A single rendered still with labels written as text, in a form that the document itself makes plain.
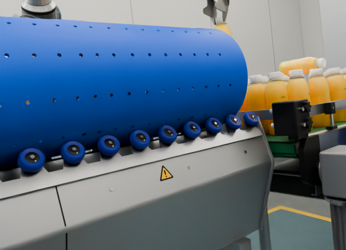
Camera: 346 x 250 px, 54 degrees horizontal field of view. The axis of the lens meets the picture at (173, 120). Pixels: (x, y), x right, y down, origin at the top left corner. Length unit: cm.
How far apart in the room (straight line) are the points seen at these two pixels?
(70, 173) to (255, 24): 477
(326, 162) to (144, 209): 50
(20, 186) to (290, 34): 540
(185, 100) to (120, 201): 27
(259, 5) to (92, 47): 482
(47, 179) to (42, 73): 18
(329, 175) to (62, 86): 69
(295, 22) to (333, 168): 508
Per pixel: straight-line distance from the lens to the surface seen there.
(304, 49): 597
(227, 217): 94
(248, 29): 515
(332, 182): 97
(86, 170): 66
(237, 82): 89
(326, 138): 106
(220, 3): 127
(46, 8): 168
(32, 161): 63
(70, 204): 64
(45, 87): 61
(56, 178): 64
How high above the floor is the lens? 103
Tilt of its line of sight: 3 degrees down
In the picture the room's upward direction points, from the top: 7 degrees counter-clockwise
